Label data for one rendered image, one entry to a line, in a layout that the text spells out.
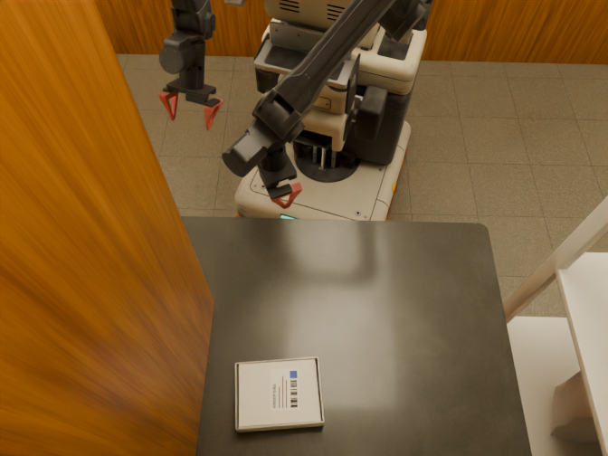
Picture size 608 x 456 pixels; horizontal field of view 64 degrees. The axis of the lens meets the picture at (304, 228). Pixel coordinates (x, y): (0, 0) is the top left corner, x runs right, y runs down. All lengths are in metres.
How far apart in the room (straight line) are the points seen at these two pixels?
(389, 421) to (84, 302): 0.67
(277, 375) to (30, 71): 0.71
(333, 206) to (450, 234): 0.86
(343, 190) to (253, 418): 1.23
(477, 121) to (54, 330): 2.52
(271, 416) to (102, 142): 0.61
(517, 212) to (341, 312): 1.56
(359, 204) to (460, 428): 1.14
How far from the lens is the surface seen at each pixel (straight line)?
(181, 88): 1.22
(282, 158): 0.96
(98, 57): 0.50
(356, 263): 1.09
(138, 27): 2.98
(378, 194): 2.00
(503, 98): 2.93
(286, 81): 0.83
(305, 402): 0.95
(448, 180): 2.47
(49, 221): 0.41
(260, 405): 0.95
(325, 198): 1.97
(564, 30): 3.11
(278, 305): 1.04
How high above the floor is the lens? 1.91
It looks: 60 degrees down
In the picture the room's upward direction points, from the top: 1 degrees clockwise
